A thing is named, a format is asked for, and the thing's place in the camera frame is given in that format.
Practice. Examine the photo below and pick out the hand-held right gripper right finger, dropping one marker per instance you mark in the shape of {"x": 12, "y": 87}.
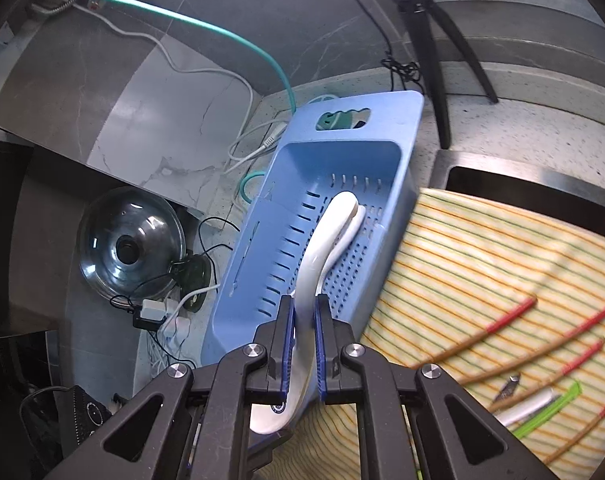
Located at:
{"x": 323, "y": 350}

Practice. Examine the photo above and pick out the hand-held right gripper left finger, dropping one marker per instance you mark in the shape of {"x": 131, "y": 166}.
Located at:
{"x": 286, "y": 350}

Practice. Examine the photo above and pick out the white ceramic soup spoon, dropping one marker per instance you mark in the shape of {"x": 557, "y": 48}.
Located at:
{"x": 356, "y": 227}
{"x": 327, "y": 230}

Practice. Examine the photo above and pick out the red-tipped wooden chopstick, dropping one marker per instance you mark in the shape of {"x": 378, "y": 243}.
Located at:
{"x": 542, "y": 342}
{"x": 557, "y": 372}
{"x": 482, "y": 332}
{"x": 587, "y": 430}

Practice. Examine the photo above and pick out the blue plastic drain basket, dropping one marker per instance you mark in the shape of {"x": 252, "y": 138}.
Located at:
{"x": 292, "y": 170}

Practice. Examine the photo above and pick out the metal fork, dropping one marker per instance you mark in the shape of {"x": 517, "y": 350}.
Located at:
{"x": 507, "y": 389}

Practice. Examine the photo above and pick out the green plastic utensil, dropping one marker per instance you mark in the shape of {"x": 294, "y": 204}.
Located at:
{"x": 552, "y": 410}

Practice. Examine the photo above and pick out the white power adapter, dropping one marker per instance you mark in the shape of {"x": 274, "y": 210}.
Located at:
{"x": 155, "y": 310}

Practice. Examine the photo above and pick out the striped cloth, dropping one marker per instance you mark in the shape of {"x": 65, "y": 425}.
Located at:
{"x": 482, "y": 260}

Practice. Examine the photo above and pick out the glass pot lid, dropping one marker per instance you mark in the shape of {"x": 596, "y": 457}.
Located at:
{"x": 127, "y": 230}

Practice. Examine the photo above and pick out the steel sink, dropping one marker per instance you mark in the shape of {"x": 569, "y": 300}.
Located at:
{"x": 507, "y": 175}

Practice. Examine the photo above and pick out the black tripod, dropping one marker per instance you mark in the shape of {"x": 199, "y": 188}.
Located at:
{"x": 422, "y": 45}

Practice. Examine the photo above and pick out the red-capped wall valve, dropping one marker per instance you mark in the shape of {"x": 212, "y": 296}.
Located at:
{"x": 95, "y": 6}

